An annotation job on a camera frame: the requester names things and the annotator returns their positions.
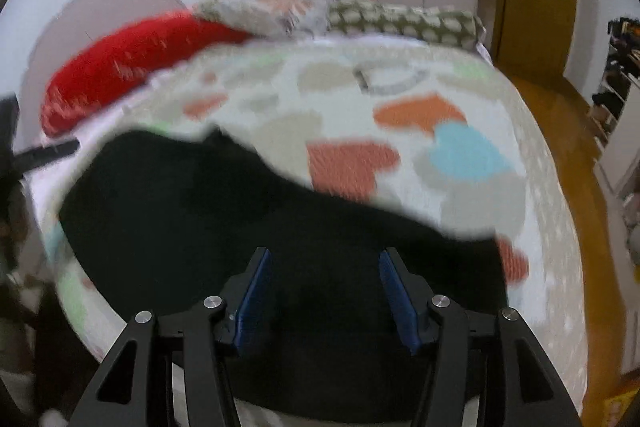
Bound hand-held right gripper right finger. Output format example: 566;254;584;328
377;247;583;427

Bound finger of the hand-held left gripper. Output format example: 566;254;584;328
12;138;81;172

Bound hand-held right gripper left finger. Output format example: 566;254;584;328
70;247;275;427

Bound black pants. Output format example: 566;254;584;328
59;127;506;423

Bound white bed sheet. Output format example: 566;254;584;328
22;72;166;233

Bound long red pillow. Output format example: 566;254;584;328
41;13;256;138

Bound round pale headboard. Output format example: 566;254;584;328
22;0;191;108

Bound heart-patterned quilt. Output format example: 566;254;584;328
42;34;588;427

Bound floral grey pillow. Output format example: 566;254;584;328
192;0;331;40

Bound green patterned bolster pillow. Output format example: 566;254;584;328
327;0;485;52

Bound cluttered shelf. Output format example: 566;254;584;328
592;17;640;148

